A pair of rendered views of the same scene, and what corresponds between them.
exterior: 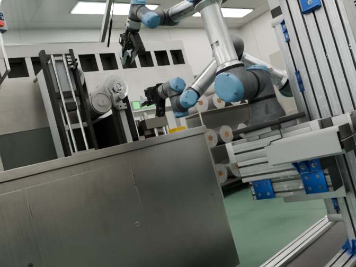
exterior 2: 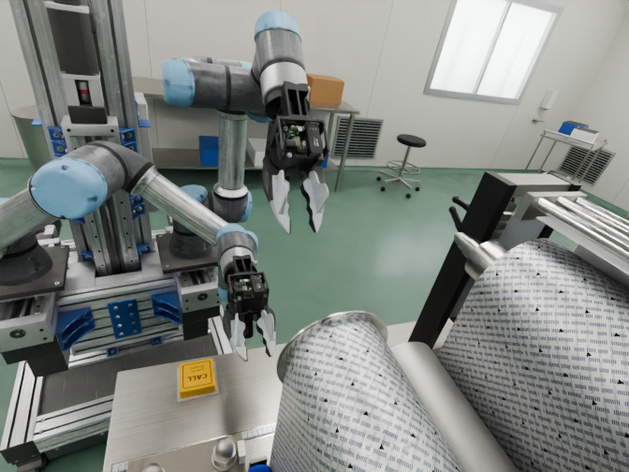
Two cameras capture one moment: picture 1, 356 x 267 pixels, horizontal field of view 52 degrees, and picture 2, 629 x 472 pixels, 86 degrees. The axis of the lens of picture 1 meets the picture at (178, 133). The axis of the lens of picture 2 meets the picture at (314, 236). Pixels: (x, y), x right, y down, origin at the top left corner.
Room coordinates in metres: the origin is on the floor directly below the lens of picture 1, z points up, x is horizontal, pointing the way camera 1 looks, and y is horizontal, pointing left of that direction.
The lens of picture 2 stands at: (2.38, 0.29, 1.59)
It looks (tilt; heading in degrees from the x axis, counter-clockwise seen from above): 32 degrees down; 193
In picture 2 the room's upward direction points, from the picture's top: 11 degrees clockwise
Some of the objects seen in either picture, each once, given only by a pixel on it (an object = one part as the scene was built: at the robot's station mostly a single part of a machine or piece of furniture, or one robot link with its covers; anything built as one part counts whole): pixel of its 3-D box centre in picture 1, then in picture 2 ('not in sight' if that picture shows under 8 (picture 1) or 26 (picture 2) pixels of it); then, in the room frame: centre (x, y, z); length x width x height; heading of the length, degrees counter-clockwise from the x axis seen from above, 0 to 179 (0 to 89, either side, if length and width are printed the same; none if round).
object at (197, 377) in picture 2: (177, 130); (197, 377); (2.00, 0.00, 0.91); 0.07 x 0.07 x 0.02; 38
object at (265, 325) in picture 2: (142, 100); (269, 328); (1.98, 0.14, 1.11); 0.09 x 0.03 x 0.06; 47
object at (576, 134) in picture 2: not in sight; (557, 169); (-2.43, 2.06, 0.51); 0.91 x 0.58 x 1.02; 152
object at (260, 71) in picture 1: (256, 82); (191, 207); (1.50, -0.37, 0.98); 0.13 x 0.12 x 0.14; 129
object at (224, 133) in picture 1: (236, 127); not in sight; (5.93, -0.93, 0.92); 1.83 x 0.53 x 1.85; 128
